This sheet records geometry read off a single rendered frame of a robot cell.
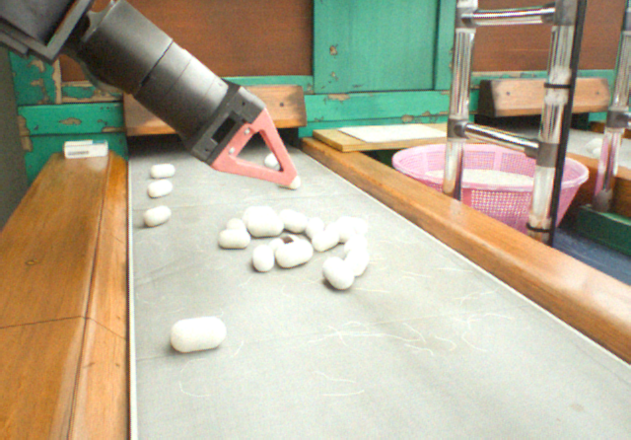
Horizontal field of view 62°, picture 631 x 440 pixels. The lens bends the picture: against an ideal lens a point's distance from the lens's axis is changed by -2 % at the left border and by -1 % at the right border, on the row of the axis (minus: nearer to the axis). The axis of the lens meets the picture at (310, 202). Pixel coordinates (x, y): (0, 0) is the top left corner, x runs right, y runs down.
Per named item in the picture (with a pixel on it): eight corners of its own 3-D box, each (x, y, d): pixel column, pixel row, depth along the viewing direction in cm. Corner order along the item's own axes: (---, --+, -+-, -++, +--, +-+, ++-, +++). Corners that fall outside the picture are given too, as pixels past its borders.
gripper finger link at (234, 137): (300, 141, 53) (227, 80, 49) (324, 155, 46) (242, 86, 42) (257, 194, 53) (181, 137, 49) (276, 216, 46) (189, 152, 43)
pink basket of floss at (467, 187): (570, 275, 61) (583, 197, 59) (361, 236, 74) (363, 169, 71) (584, 212, 84) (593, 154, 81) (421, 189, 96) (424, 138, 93)
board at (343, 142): (342, 152, 84) (342, 144, 84) (312, 136, 98) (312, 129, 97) (515, 140, 94) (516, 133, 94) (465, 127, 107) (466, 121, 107)
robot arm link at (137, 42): (63, 40, 37) (112, -22, 38) (62, 53, 43) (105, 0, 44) (146, 103, 39) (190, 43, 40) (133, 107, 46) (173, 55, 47)
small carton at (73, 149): (65, 159, 80) (63, 145, 79) (67, 154, 83) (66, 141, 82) (106, 156, 82) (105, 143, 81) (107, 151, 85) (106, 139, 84)
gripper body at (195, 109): (236, 90, 50) (171, 36, 47) (260, 101, 40) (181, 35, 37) (192, 144, 50) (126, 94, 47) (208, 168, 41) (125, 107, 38)
